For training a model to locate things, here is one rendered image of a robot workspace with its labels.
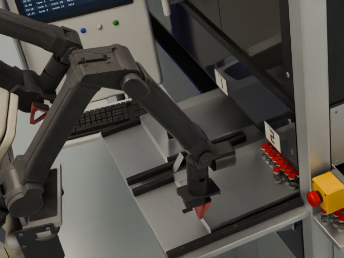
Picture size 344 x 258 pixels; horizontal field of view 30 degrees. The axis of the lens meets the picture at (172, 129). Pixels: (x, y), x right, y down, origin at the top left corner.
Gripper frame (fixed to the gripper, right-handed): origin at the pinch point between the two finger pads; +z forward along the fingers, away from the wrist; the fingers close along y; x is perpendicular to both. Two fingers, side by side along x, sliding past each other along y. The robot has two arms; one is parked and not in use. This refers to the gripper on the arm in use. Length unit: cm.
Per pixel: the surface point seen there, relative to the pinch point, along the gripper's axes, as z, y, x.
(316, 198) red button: -12.0, 23.1, -20.0
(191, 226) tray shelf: 3.7, -2.0, 1.1
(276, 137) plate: -15.3, 25.7, 3.7
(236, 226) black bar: 0.8, 7.4, -7.3
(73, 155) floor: 91, 0, 173
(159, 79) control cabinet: 5, 22, 85
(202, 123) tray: 0.4, 20.8, 41.8
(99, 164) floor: 90, 10, 157
